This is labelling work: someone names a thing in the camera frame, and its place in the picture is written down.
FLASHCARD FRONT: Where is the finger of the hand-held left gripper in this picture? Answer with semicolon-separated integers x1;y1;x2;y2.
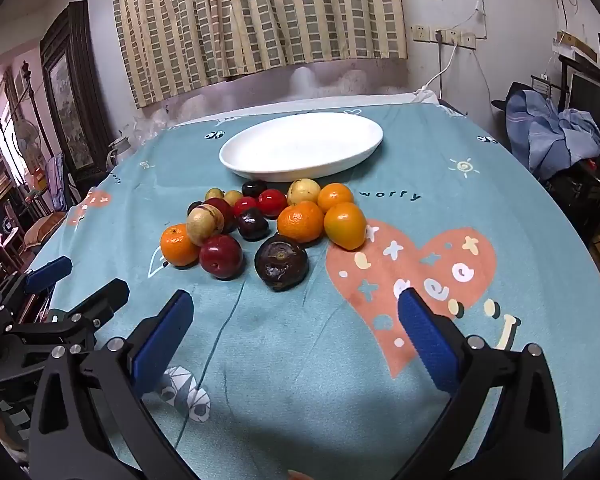
46;279;131;335
0;256;74;328

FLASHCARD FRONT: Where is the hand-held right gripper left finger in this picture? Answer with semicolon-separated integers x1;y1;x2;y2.
27;289;201;480

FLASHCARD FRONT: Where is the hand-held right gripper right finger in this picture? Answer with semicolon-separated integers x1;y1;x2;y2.
397;287;566;480

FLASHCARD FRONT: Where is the orange mandarin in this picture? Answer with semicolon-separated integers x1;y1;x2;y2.
160;223;201;267
317;183;355;213
277;200;326;242

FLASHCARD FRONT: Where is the red plum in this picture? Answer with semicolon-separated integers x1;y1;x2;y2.
199;234;244;280
202;197;237;234

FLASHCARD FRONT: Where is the tan russet pear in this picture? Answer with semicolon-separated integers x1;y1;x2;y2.
186;206;226;247

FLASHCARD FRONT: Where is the dark purple mangosteen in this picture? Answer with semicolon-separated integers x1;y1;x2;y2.
254;234;310;292

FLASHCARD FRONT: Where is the smooth orange persimmon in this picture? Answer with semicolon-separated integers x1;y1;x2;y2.
323;202;367;251

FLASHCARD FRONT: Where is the dark purple plum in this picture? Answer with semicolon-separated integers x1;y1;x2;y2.
236;208;270;242

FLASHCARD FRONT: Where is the white oval plate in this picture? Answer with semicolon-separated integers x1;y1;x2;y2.
219;112;384;183

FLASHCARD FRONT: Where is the brown woven cushion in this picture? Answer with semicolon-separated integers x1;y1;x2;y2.
25;212;66;248

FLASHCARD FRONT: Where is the purple cloth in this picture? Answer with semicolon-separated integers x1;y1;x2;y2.
47;155;67;207

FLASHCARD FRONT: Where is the teal printed tablecloth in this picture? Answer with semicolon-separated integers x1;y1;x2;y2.
27;95;600;480

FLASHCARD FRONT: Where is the white electric fan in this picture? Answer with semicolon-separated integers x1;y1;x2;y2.
15;120;43;161

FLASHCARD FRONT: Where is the white ceramic jug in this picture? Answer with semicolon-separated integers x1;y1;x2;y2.
109;135;133;168

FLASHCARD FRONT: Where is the dark framed painting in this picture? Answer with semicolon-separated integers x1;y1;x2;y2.
39;0;112;183

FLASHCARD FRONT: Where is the clear plastic bag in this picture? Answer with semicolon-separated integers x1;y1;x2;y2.
130;110;173;143

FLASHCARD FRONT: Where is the yellow spotted pear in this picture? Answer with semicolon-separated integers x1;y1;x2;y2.
286;178;322;207

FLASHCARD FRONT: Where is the blue clothes pile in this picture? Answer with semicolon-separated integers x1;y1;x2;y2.
507;90;600;181

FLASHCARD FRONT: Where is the white sheet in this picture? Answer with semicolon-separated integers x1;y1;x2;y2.
175;89;441;126

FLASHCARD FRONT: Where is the dark cloth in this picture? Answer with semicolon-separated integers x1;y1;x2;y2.
491;81;537;111

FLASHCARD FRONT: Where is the black television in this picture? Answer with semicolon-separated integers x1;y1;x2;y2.
560;55;600;171

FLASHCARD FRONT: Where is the checked beige curtain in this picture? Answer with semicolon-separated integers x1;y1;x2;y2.
111;0;408;110

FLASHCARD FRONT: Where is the long cardboard box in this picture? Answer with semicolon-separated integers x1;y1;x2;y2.
555;30;600;66

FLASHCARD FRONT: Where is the white power cable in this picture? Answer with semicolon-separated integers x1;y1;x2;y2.
412;40;458;106

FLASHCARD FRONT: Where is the beige wall socket panel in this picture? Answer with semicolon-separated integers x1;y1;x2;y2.
411;24;477;51

